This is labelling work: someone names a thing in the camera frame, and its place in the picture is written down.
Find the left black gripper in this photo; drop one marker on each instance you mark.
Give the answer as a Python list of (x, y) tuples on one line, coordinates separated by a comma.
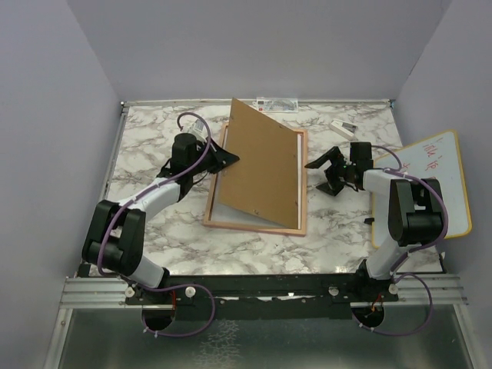
[(221, 157)]

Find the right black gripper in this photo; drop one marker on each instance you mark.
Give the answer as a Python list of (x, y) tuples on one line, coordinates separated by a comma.
[(332, 187)]

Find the pink picture frame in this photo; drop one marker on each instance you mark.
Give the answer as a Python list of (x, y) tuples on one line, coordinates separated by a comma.
[(257, 184)]

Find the brown cardboard backing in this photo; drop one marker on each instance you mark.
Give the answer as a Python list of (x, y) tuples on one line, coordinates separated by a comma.
[(264, 183)]

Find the blue landscape photo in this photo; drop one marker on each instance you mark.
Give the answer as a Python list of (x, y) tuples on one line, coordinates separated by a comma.
[(296, 184)]

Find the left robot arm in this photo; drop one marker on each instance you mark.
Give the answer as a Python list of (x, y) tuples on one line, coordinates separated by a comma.
[(116, 234)]

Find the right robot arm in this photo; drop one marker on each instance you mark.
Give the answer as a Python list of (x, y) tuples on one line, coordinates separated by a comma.
[(416, 216)]

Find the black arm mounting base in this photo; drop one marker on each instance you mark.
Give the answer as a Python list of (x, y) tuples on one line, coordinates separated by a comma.
[(262, 297)]

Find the white marker eraser piece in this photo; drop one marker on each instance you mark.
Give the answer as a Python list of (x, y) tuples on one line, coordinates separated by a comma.
[(344, 129)]

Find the small label card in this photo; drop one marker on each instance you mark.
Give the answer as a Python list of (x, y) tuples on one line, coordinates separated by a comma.
[(277, 105)]

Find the yellow rimmed whiteboard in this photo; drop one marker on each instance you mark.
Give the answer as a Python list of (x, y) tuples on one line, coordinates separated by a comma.
[(437, 156)]

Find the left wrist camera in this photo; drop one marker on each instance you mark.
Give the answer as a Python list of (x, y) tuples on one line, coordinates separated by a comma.
[(198, 130)]

